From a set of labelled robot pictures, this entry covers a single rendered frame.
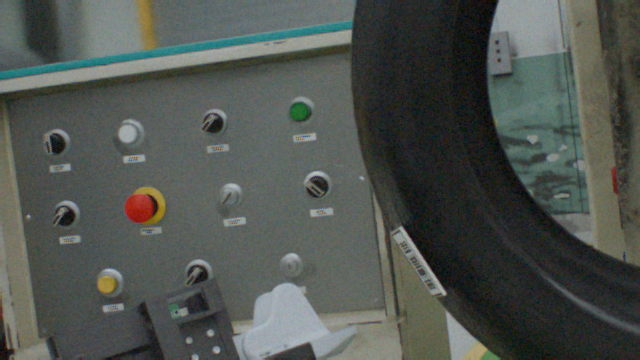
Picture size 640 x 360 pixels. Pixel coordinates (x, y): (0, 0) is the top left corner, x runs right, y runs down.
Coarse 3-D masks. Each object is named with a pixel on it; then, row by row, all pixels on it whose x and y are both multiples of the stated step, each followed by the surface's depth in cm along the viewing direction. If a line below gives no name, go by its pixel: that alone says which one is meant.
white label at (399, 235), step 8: (392, 232) 96; (400, 232) 94; (400, 240) 95; (408, 240) 93; (400, 248) 97; (408, 248) 94; (408, 256) 96; (416, 256) 94; (416, 264) 95; (424, 264) 93; (416, 272) 97; (424, 272) 94; (424, 280) 96; (432, 280) 93; (432, 288) 95; (440, 288) 93; (432, 296) 97
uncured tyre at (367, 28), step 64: (384, 0) 94; (448, 0) 91; (384, 64) 93; (448, 64) 92; (384, 128) 94; (448, 128) 92; (384, 192) 97; (448, 192) 92; (512, 192) 118; (448, 256) 93; (512, 256) 91; (576, 256) 117; (512, 320) 93; (576, 320) 91
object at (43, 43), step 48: (0, 0) 172; (48, 0) 170; (96, 0) 169; (144, 0) 167; (192, 0) 166; (240, 0) 164; (288, 0) 163; (336, 0) 161; (0, 48) 172; (48, 48) 171; (96, 48) 169; (144, 48) 168; (192, 48) 165
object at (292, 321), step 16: (288, 288) 88; (272, 304) 87; (288, 304) 88; (304, 304) 88; (272, 320) 87; (288, 320) 87; (304, 320) 88; (256, 336) 86; (272, 336) 87; (288, 336) 87; (304, 336) 88; (320, 336) 88; (336, 336) 88; (352, 336) 90; (256, 352) 86; (320, 352) 87; (336, 352) 89
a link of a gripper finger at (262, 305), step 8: (264, 296) 91; (256, 304) 91; (264, 304) 91; (256, 312) 91; (264, 312) 91; (256, 320) 91; (264, 320) 91; (240, 336) 90; (240, 344) 90; (240, 352) 90; (264, 352) 90; (272, 352) 90
